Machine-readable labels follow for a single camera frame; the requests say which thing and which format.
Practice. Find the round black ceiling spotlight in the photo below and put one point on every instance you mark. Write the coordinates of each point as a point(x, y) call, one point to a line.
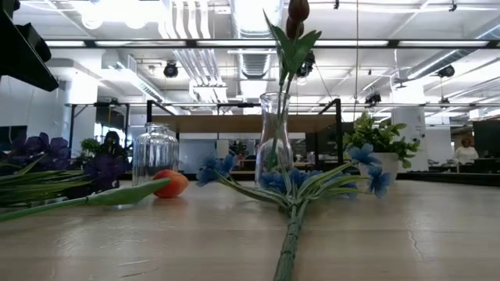
point(446, 71)
point(373, 98)
point(170, 69)

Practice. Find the green potted plant white pot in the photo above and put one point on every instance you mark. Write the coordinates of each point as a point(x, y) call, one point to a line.
point(384, 136)

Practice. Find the blue artificial flower bunch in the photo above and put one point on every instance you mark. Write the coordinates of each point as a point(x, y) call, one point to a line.
point(291, 234)

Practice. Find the dark background monitor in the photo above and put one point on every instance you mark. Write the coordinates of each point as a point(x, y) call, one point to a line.
point(11, 136)
point(488, 138)

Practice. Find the wide ribbed glass jar vase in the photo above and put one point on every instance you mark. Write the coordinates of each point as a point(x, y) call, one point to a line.
point(154, 152)

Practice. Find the black hanging overhead camera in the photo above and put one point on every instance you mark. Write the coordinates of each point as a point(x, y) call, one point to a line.
point(308, 62)

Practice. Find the wooden shelf black metal legs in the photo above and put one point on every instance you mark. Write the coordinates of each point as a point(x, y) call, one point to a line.
point(242, 123)

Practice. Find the dark red single-bud tulip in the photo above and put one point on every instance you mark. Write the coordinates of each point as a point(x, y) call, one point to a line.
point(276, 129)

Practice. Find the background green plant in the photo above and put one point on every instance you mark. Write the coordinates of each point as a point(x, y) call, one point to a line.
point(90, 146)

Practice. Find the black metal table frame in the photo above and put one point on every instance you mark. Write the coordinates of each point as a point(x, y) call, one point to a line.
point(449, 178)

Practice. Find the seated person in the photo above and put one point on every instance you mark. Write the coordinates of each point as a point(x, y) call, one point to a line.
point(112, 142)

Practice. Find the purple artificial flower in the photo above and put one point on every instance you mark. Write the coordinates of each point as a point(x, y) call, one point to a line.
point(58, 146)

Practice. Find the slim glass vase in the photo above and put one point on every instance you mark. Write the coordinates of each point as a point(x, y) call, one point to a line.
point(265, 113)

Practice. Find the distant person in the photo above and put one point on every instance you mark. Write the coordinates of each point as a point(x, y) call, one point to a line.
point(466, 154)

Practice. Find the dark red twin-bud tulip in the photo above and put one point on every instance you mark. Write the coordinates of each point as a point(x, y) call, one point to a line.
point(298, 9)

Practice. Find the orange artificial tulip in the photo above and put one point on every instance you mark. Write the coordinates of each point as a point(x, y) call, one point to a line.
point(172, 183)

